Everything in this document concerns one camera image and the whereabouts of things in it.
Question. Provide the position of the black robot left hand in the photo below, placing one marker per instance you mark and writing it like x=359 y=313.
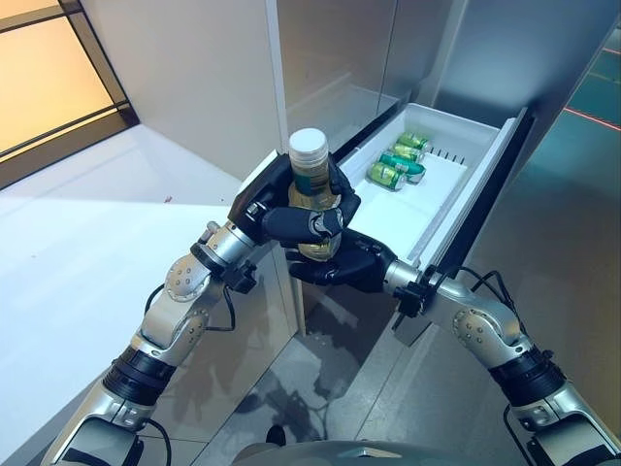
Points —
x=291 y=223

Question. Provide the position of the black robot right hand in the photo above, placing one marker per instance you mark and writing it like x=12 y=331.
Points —
x=354 y=267

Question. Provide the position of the yellow drink bottle white cap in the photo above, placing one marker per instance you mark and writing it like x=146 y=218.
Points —
x=310 y=179

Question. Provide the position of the fridge drawer with white bin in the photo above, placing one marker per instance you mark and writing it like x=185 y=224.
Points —
x=412 y=213

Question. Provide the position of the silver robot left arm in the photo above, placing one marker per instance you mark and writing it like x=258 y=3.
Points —
x=179 y=310

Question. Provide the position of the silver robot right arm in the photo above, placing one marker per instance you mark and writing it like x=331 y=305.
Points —
x=485 y=325

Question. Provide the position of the steel fridge drawer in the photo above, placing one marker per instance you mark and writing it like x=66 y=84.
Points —
x=339 y=310

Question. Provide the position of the wide steel fridge door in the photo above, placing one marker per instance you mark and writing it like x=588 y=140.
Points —
x=335 y=73

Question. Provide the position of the stainless steel fridge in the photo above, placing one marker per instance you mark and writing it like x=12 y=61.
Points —
x=339 y=73

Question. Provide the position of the narrow steel fridge door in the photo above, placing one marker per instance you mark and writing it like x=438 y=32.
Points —
x=422 y=48

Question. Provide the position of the light green drink can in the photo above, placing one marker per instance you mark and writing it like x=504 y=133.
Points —
x=387 y=176
x=413 y=141
x=407 y=153

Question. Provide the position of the teal green drink can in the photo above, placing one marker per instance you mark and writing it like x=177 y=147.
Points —
x=405 y=165

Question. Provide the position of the white tall cabinet panel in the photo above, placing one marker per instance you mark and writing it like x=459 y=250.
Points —
x=194 y=73

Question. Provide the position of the robot left leg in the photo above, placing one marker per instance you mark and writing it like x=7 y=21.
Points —
x=275 y=434

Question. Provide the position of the grey robot torso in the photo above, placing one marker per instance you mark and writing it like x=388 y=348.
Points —
x=378 y=454

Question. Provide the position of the white counter cabinet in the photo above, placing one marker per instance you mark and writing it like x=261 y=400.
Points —
x=97 y=291

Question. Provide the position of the grey tall cabinet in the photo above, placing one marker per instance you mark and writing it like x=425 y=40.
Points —
x=524 y=58

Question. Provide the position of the amber glass window black frame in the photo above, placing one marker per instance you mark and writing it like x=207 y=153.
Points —
x=48 y=87

